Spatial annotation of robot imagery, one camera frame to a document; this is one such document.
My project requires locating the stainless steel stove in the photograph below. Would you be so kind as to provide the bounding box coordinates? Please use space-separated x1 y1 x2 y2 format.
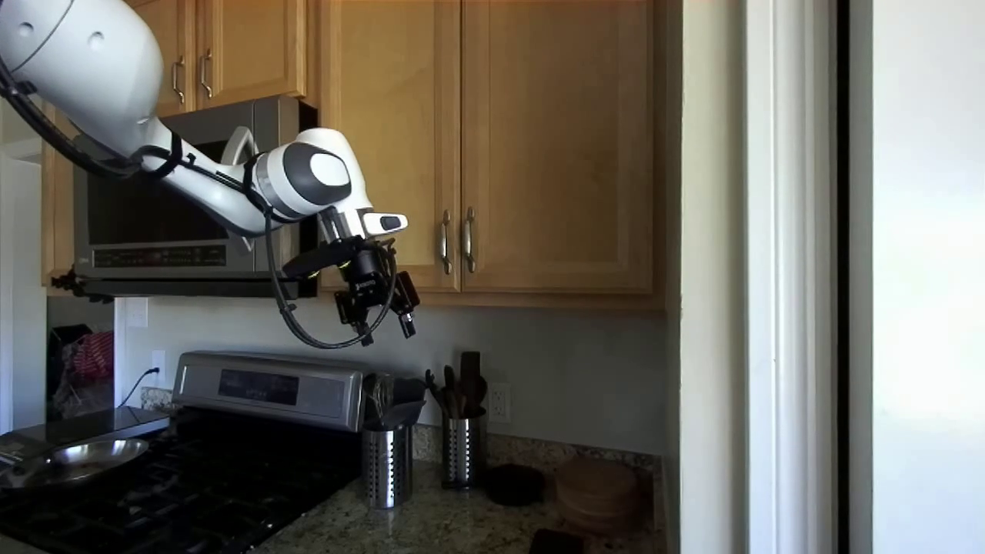
0 351 367 554

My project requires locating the microwave door handle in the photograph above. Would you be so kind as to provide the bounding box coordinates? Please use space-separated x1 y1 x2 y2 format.
221 125 259 255

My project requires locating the wooden wall cabinet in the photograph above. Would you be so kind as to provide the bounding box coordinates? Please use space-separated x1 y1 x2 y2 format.
317 0 669 312

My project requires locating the bunch of wooden utensils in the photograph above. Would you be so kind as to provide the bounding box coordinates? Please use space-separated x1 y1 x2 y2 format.
424 351 489 421

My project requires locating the stack of round wooden trivets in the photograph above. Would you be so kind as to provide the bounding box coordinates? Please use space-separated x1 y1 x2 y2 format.
553 458 641 535

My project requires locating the white door frame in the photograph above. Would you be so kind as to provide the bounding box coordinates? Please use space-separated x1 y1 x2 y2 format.
742 0 852 554

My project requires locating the bunch of grey utensils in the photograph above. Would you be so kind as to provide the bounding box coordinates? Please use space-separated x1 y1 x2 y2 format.
362 372 428 432

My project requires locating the round black coaster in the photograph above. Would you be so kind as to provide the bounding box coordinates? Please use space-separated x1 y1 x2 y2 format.
484 463 548 508

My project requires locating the wide wooden cabinet door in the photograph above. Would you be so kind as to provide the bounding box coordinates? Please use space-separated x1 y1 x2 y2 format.
461 0 656 295
329 0 462 294

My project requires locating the black cable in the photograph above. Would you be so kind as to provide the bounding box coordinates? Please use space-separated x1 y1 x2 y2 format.
118 366 161 409

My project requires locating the dark bag with red mesh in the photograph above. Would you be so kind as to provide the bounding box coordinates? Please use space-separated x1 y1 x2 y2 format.
47 323 115 421

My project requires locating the stainless steel microwave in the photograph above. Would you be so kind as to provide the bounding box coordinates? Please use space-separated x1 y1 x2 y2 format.
72 95 319 300

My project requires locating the dark flat object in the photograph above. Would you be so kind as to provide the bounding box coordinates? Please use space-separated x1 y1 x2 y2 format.
529 528 586 554

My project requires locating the perforated steel utensil holder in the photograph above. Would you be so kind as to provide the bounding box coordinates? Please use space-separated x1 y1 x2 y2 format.
361 422 415 510
440 414 488 491

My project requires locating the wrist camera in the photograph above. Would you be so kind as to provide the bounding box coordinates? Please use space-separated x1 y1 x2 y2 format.
282 237 364 280

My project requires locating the narrow wooden cabinet door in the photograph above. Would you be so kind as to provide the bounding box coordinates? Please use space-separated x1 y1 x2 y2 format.
195 0 309 111
123 0 195 118

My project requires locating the silver frying pan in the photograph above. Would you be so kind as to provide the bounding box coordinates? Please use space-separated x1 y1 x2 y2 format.
0 438 151 491

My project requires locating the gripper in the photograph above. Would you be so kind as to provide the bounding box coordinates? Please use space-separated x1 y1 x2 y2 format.
334 245 422 348

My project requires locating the microwave door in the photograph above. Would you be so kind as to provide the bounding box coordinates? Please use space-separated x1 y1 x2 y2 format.
74 115 259 279

